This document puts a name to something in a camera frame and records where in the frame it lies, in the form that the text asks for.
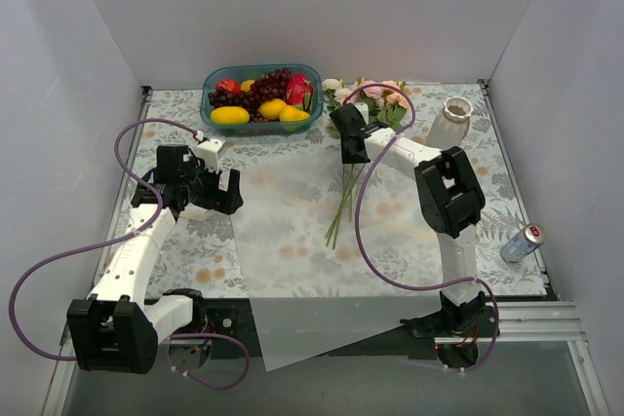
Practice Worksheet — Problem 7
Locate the pink rose stem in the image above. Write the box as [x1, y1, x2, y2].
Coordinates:
[340, 78, 391, 246]

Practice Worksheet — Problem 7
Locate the white wrapping paper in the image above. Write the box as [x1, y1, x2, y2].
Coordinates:
[232, 150, 443, 371]

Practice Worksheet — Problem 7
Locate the cream ribbon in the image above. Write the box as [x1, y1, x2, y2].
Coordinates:
[179, 206, 209, 222]

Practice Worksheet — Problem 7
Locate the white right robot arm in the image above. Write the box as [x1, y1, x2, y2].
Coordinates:
[330, 103, 487, 336]

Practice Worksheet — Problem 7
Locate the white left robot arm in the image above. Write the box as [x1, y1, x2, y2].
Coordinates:
[66, 138, 243, 374]

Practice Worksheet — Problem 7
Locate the white ribbed vase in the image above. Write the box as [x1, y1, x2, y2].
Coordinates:
[425, 96, 473, 150]

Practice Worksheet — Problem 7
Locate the cream rose stem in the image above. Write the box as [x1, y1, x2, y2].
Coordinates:
[322, 78, 344, 109]

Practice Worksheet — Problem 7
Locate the white rose stem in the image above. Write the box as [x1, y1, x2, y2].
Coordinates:
[324, 87, 357, 242]

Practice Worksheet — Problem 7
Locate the peach rose stem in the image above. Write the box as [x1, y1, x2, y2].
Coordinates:
[331, 80, 411, 246]

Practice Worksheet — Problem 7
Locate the floral tablecloth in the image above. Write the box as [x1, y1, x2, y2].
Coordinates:
[95, 82, 548, 300]

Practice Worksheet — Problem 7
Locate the red dragon fruit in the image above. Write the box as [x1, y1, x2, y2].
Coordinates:
[285, 73, 314, 112]

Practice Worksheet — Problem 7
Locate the yellow mango right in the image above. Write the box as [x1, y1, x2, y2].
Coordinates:
[279, 104, 310, 123]

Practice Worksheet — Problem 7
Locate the yellow mango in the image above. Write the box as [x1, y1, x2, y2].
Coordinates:
[279, 104, 310, 123]
[210, 106, 250, 126]

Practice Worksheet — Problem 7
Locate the yellow mango left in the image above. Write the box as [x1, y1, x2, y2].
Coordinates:
[210, 106, 250, 126]

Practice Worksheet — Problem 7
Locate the yellow lemon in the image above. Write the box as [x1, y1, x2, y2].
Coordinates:
[258, 98, 287, 121]

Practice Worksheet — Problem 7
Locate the dark red grape bunch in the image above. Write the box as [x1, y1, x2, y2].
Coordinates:
[208, 68, 292, 124]

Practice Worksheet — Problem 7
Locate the red apple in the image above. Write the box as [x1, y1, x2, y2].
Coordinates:
[215, 78, 241, 94]

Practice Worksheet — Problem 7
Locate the orange fruit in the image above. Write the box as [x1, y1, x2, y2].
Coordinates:
[240, 80, 255, 93]

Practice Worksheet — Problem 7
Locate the teal plastic fruit basket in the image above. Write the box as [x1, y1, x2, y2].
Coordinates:
[200, 63, 324, 135]

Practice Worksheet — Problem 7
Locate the silver drink can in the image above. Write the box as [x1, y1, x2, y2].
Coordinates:
[500, 223, 547, 263]

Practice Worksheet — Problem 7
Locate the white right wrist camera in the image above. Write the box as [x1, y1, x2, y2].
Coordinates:
[354, 102, 370, 124]

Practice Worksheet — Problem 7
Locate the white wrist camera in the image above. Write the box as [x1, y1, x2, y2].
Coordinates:
[354, 102, 370, 124]
[193, 131, 226, 172]

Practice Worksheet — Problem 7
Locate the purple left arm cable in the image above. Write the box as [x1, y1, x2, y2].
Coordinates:
[8, 118, 251, 391]

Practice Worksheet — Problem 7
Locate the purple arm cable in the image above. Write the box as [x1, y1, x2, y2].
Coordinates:
[8, 118, 251, 391]
[344, 83, 500, 371]

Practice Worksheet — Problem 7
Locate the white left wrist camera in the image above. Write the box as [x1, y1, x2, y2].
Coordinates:
[193, 131, 226, 172]

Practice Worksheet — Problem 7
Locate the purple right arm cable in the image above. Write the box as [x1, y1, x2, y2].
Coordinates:
[344, 83, 500, 371]

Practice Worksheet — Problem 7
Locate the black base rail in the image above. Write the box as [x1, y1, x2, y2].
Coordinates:
[150, 296, 484, 359]

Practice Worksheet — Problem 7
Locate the aluminium frame rail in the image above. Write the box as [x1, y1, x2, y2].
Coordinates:
[433, 301, 586, 344]

